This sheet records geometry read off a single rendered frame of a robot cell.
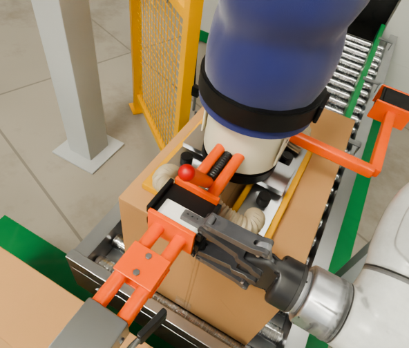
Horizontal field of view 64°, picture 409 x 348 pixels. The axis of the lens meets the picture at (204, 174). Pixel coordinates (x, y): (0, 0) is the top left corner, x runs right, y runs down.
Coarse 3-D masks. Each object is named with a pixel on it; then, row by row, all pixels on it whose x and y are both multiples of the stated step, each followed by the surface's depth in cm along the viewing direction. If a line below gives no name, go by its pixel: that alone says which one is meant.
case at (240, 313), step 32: (192, 128) 86; (320, 128) 92; (352, 128) 95; (160, 160) 77; (320, 160) 84; (128, 192) 70; (224, 192) 74; (320, 192) 77; (128, 224) 76; (288, 224) 70; (160, 288) 93; (192, 288) 82; (224, 288) 73; (256, 288) 66; (224, 320) 86; (256, 320) 76
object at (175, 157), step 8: (200, 120) 85; (176, 152) 76; (184, 152) 73; (192, 152) 76; (168, 160) 75; (176, 160) 74; (184, 160) 71; (192, 160) 73; (200, 160) 75; (144, 184) 70; (152, 184) 70; (152, 192) 70
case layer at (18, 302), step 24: (0, 264) 97; (24, 264) 98; (0, 288) 93; (24, 288) 94; (48, 288) 94; (0, 312) 89; (24, 312) 90; (48, 312) 90; (72, 312) 91; (0, 336) 85; (24, 336) 86; (48, 336) 87
